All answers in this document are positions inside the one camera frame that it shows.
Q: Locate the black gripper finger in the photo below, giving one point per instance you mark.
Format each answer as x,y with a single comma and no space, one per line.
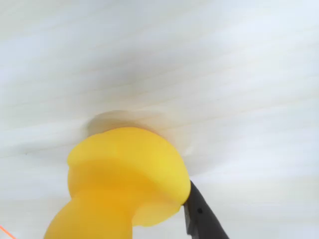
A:
202,214

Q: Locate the yellow rubber duck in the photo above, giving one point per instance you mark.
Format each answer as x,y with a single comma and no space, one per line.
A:
119,181

